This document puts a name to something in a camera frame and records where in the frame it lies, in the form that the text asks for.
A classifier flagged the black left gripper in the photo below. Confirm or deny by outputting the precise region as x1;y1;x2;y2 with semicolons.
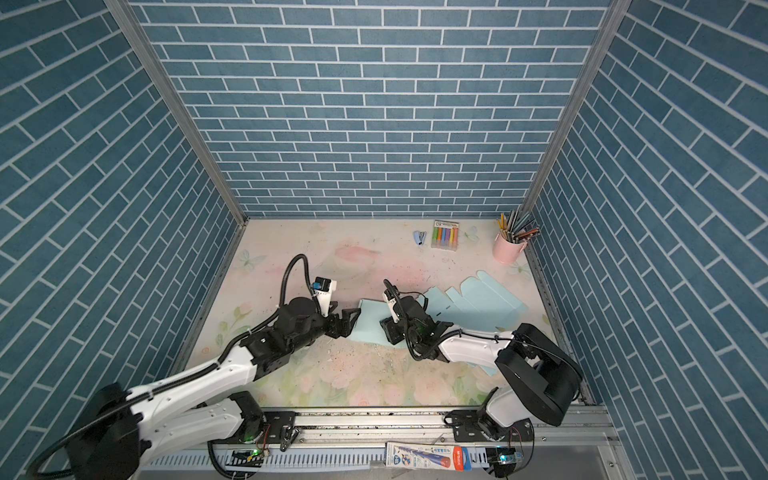
288;300;364;356

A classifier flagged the light blue paper box sheet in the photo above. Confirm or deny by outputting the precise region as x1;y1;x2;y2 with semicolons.
347;299;406;349

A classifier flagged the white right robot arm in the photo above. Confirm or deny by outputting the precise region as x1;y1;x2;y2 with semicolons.
381;289;584;436

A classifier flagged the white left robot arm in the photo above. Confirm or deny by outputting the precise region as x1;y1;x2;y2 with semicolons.
65;297;361;479

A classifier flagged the light blue flat box stack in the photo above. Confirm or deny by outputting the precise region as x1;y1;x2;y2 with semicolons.
419;269;529;377

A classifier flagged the pack of coloured highlighters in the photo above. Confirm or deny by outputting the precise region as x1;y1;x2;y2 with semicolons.
431;220;460;251

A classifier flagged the white red blue package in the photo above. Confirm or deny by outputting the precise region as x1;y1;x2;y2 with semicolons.
384;442;489;472

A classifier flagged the pink metal pencil bucket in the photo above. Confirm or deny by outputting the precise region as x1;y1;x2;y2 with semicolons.
492;233;528;265

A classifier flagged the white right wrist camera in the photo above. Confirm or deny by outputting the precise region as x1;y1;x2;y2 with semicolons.
383;288;400;324

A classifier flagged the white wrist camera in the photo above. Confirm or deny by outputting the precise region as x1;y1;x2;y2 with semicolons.
383;288;400;324
312;277;337;317

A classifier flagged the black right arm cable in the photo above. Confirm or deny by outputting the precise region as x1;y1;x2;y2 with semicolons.
383;278;586;403

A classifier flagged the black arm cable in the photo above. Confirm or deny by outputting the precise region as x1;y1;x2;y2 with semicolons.
23;253;316;480
383;278;586;403

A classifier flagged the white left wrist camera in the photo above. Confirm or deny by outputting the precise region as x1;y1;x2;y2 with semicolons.
312;277;337;317

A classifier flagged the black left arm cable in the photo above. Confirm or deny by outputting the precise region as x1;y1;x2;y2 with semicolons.
23;253;316;480

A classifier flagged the metal base rail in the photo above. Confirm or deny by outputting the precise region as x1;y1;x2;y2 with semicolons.
161;407;619;448

